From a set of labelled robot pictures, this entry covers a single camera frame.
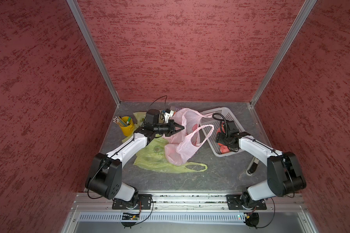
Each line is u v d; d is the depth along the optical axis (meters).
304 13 0.73
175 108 1.16
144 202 0.74
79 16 0.74
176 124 0.76
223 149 0.89
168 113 0.77
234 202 0.74
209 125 0.67
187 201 0.76
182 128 0.77
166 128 0.73
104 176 0.45
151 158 0.88
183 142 0.70
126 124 0.96
